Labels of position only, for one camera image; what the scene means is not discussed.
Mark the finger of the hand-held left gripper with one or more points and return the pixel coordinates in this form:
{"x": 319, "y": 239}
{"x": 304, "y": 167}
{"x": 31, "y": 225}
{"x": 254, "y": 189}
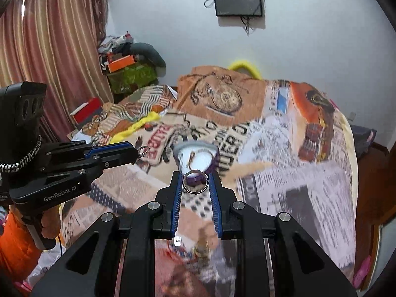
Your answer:
{"x": 114, "y": 161}
{"x": 111, "y": 148}

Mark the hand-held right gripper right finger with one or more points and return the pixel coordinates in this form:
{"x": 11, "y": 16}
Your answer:
{"x": 215, "y": 198}

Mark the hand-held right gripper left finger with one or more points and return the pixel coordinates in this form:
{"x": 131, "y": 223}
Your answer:
{"x": 176, "y": 198}

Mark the white purple jewelry box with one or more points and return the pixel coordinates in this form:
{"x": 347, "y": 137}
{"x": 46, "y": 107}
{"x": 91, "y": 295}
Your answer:
{"x": 195, "y": 159}

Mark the orange sleeved forearm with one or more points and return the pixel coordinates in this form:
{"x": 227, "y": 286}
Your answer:
{"x": 15, "y": 250}

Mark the person's left hand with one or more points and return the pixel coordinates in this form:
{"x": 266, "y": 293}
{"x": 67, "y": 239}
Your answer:
{"x": 49, "y": 222}

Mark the yellow fluffy cloth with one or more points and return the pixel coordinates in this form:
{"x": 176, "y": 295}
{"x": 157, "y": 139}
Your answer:
{"x": 136, "y": 126}

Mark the small white stud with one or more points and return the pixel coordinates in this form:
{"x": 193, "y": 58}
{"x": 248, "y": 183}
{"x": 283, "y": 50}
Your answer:
{"x": 177, "y": 241}

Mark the red box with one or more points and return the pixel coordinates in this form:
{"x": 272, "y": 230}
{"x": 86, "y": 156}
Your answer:
{"x": 88, "y": 109}

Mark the printed blanket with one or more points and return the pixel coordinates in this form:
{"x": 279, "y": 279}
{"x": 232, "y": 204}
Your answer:
{"x": 263, "y": 148}

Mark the orange box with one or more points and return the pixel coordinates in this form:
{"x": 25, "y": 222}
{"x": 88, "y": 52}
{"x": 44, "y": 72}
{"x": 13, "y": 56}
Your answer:
{"x": 120, "y": 63}

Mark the grey pillow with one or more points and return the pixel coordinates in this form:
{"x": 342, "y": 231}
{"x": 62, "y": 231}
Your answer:
{"x": 148, "y": 54}

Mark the pile of clothes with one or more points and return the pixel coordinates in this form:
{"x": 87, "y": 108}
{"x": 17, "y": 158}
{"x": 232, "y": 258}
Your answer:
{"x": 116, "y": 45}

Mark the striped pink curtain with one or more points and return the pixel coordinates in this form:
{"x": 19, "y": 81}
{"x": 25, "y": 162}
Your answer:
{"x": 52, "y": 43}

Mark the yellow fluffy loop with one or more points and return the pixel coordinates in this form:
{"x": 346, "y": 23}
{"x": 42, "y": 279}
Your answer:
{"x": 246, "y": 66}

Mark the wooden cabinet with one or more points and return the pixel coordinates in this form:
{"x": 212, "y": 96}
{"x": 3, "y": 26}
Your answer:
{"x": 372, "y": 198}

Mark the pink cloth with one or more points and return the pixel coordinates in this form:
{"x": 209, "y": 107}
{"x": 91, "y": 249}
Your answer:
{"x": 362, "y": 270}

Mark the small black wall monitor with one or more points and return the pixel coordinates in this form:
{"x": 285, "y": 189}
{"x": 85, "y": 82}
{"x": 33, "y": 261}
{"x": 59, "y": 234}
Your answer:
{"x": 238, "y": 1}

